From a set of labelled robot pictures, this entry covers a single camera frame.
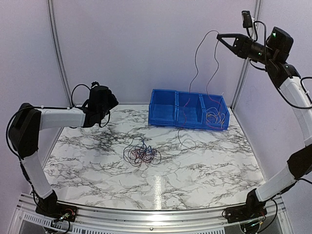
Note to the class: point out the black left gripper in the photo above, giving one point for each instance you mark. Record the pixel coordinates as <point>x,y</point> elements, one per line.
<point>114,102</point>

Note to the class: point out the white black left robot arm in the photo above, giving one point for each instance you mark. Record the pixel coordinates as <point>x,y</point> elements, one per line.
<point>22,133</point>

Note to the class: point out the aluminium frame post left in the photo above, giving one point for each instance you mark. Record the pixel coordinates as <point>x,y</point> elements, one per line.
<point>57,49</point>

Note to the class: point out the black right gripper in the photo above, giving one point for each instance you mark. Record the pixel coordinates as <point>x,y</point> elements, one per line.
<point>243,44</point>

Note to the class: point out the blue plastic bin right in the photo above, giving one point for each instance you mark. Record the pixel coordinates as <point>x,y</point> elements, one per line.
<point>216,115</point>

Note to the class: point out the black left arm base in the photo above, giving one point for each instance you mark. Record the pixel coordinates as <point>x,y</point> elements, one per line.
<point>52,208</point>

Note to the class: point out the aluminium front rail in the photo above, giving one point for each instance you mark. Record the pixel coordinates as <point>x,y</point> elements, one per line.
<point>96,220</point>

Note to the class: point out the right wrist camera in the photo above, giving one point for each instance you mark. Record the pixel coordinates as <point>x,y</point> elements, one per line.
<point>248,22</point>

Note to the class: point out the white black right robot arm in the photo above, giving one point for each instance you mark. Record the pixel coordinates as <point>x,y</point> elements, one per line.
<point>273,54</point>

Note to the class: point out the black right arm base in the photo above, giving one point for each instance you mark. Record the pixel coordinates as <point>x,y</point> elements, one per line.
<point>251,209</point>

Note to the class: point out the blue plastic bin left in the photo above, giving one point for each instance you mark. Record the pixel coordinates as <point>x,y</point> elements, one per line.
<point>162,108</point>

